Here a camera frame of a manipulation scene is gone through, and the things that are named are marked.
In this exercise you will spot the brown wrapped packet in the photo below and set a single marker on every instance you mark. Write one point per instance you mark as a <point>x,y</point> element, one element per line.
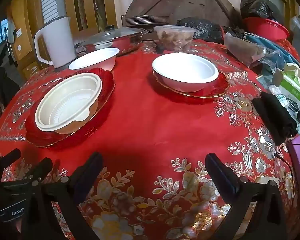
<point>242,48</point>

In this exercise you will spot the white electric kettle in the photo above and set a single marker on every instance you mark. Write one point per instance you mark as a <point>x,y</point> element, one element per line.
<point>60,42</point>

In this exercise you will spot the large red plate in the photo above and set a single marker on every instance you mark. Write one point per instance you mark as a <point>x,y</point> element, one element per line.
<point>102,105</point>

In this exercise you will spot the clear plastic food container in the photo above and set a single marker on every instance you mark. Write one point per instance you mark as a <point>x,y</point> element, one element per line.
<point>175,40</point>

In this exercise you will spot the glass pot lid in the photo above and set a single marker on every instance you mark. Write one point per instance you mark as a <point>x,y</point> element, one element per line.
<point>110,35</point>

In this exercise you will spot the red floral tablecloth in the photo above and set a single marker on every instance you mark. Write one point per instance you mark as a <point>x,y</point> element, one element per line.
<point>150,125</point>

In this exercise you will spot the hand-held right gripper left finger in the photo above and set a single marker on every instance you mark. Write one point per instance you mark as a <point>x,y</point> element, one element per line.
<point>90,170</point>

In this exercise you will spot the white slatted shutter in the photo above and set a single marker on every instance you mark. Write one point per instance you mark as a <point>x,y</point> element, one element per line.
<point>52,0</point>

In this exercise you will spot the red scalloped gold-rimmed plate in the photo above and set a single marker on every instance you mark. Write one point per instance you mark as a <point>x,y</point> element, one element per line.
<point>215,91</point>

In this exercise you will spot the blue plastic bag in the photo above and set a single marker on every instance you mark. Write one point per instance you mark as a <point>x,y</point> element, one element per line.
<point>277,47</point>

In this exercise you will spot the white bowl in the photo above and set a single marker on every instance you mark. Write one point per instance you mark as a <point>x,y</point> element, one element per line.
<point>95,58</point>
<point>185,70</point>

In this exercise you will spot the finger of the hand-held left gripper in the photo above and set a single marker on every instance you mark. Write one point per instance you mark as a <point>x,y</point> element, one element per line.
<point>37,170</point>
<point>7,158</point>

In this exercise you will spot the round wooden tabletop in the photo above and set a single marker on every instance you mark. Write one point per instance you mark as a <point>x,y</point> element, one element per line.
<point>185,2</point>

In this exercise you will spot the grey hanging cloth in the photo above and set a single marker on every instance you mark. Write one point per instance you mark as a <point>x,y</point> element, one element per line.
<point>11,30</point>

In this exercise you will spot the wooden chair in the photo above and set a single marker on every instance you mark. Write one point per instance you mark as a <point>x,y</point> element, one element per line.
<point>145,20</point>

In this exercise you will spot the black plastic bag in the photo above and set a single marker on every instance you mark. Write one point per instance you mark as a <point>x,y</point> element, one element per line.
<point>205,28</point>
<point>255,7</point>

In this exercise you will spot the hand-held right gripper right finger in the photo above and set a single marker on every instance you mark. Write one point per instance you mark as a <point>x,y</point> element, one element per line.
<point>227,180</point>

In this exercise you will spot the red plastic basin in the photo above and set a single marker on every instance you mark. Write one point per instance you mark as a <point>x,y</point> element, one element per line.
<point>267,28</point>

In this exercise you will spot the green and white packet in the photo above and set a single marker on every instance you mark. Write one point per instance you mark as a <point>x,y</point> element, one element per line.
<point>293,90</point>

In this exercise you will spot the black fabric pouch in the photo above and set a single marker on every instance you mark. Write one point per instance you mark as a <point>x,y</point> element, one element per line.
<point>272,117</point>

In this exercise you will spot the steel pot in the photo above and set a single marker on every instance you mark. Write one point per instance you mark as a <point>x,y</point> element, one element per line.
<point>125,45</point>

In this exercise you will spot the window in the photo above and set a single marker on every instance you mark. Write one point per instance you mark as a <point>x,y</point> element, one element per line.
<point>0,32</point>

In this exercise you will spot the wooden cabinet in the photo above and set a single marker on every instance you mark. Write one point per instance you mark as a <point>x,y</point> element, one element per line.
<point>27,42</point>

